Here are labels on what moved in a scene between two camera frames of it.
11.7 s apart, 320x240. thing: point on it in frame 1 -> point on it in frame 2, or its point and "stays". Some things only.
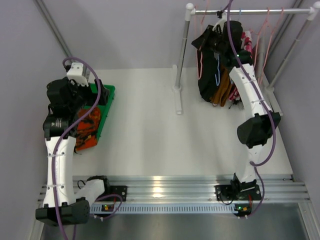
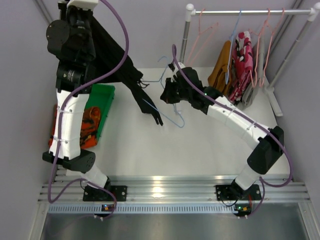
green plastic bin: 104,108 stays
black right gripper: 210,36 -> 172,88
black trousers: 213,50 -> 112,63
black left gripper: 93,93 -> 72,13
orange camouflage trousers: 87,129 stays
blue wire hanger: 216,56 -> 162,84
